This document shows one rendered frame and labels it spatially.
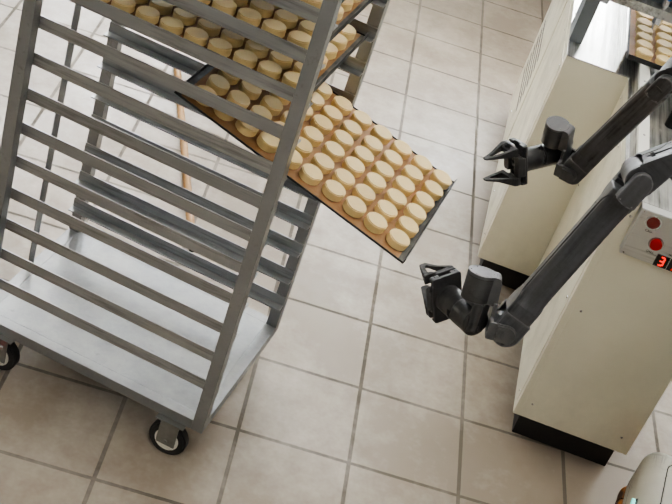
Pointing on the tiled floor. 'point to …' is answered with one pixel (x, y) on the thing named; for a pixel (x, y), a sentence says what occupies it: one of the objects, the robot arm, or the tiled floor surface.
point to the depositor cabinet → (529, 216)
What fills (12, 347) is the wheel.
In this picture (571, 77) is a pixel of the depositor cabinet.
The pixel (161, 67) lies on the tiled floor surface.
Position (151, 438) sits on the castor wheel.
